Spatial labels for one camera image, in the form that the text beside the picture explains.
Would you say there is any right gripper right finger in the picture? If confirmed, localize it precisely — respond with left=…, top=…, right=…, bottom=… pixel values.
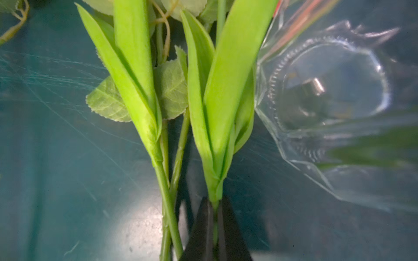
left=216, top=196, right=253, bottom=261

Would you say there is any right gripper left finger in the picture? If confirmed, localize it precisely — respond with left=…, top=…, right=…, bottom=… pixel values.
left=180, top=197, right=214, bottom=261

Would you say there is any pale pink tulip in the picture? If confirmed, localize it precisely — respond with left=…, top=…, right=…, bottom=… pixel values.
left=180, top=0, right=280, bottom=209

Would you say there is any small yellow tulip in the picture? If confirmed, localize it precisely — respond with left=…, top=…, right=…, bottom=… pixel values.
left=76, top=1, right=184, bottom=258

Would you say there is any clear glass vase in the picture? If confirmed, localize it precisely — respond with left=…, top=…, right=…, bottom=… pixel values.
left=255, top=1, right=418, bottom=213

